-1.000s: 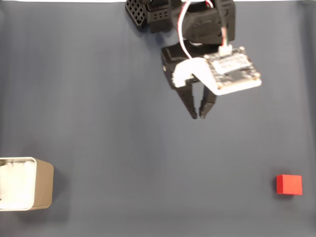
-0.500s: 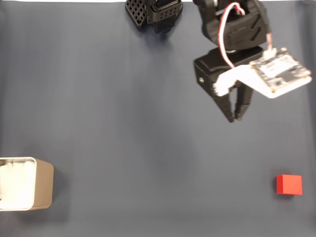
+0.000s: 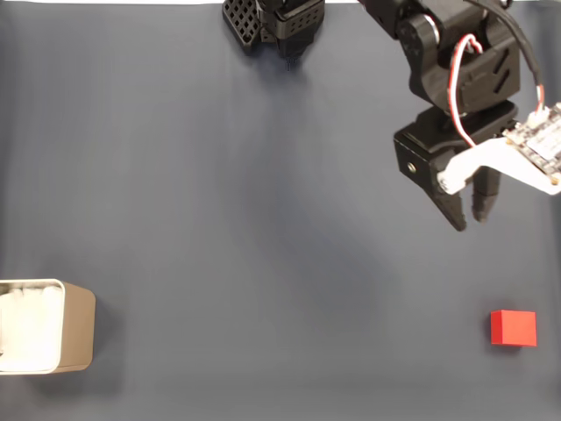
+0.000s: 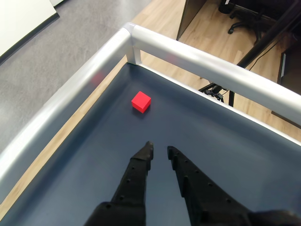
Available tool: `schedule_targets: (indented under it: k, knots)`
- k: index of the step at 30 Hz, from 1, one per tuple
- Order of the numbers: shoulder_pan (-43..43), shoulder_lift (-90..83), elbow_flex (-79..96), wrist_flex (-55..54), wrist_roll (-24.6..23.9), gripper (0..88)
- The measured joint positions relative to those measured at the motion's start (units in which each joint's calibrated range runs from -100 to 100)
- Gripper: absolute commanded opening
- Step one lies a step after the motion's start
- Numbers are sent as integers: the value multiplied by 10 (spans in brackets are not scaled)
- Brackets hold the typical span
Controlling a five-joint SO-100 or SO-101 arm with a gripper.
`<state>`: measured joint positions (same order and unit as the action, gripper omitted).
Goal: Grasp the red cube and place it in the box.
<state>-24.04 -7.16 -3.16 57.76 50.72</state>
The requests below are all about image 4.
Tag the black office chair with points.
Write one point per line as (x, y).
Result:
(244, 23)

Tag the dark brown desk panel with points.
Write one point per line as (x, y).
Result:
(188, 16)

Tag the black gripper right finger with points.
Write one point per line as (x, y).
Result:
(202, 193)

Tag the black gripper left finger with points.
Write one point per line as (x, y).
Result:
(134, 179)

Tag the silver metal table rail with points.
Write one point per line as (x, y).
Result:
(188, 56)

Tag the dark wooden cabinet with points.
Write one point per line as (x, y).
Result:
(291, 66)

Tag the red cube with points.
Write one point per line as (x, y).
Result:
(141, 101)

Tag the black tripod stand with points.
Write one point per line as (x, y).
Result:
(258, 44)

